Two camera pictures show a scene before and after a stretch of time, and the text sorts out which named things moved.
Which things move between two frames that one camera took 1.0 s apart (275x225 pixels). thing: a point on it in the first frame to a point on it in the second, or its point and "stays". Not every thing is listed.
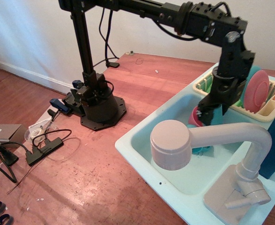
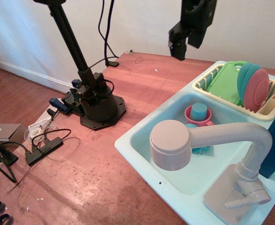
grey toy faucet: (171, 144) stays
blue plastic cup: (217, 118) to (198, 112)
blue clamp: (59, 105) stays
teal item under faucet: (205, 151) stays
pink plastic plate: (256, 91) stays
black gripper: (232, 70) to (195, 15)
